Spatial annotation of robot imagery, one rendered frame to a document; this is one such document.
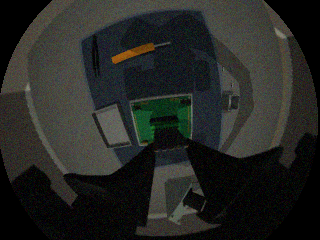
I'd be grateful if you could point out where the dark blue work mat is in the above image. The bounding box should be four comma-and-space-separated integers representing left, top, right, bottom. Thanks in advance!
79, 7, 224, 168

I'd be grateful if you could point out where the green circuit board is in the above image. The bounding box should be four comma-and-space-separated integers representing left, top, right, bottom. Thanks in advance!
131, 96, 191, 145

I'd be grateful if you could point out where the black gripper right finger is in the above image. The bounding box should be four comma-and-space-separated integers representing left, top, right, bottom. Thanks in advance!
185, 139, 284, 219

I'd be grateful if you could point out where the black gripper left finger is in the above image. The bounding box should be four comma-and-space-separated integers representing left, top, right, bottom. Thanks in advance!
63, 143, 156, 227

